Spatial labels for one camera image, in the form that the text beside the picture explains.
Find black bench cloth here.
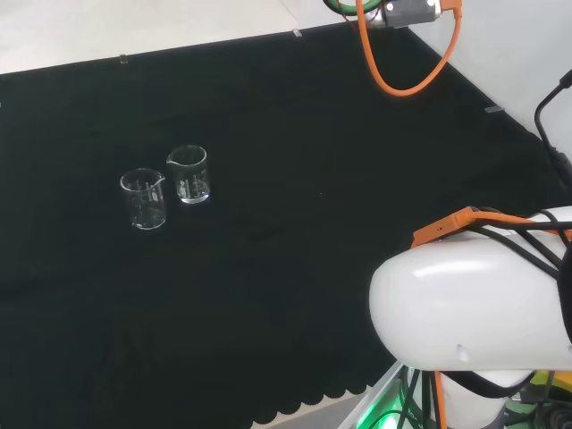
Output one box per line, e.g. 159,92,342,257
0,27,572,429

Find black cable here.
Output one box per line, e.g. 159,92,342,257
534,69,572,180

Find clear glass beaker white marks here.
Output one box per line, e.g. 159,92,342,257
119,168,168,231
165,145,211,206

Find orange cable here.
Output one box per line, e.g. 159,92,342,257
355,0,464,97

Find yellow stop button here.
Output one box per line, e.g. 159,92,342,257
531,370,572,403

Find orange adapter box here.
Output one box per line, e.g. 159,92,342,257
410,206,477,249

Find green cable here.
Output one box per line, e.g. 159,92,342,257
324,0,381,17

